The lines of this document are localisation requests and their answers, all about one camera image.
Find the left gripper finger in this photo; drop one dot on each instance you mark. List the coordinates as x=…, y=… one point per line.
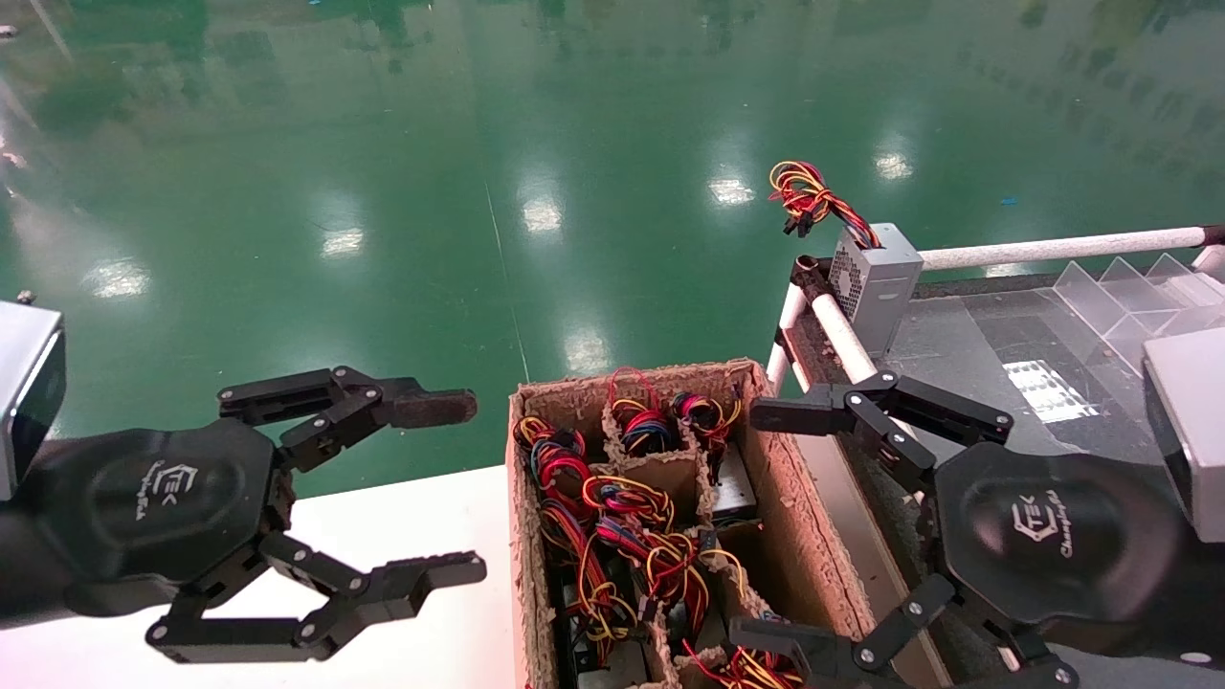
x=431, y=407

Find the dark conveyor belt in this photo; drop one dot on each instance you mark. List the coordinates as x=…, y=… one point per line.
x=967, y=335

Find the white rail pipe black cap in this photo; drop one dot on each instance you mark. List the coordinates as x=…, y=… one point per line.
x=1053, y=249

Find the long white rail pipe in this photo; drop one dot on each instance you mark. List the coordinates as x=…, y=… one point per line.
x=847, y=335

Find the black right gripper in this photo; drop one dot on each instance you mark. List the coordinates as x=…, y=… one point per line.
x=1053, y=536

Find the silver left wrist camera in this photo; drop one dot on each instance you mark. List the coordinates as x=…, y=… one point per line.
x=24, y=383

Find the short white frame pipe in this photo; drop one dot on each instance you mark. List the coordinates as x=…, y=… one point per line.
x=792, y=308

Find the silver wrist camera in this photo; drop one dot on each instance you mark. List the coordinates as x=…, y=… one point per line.
x=1191, y=421
x=24, y=383

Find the black conveyor side rail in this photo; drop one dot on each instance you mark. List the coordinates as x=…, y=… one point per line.
x=821, y=359

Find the brown cardboard divider box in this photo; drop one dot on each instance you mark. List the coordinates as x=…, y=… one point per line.
x=794, y=536

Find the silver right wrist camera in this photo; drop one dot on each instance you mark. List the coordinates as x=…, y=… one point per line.
x=1191, y=421

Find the black pipe elbow connector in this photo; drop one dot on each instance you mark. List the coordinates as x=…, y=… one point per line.
x=812, y=276

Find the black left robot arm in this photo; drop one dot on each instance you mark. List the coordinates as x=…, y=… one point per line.
x=19, y=574

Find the clear acrylic divider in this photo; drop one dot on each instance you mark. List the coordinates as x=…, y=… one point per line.
x=1120, y=306

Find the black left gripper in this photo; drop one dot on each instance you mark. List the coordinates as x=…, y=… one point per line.
x=163, y=498

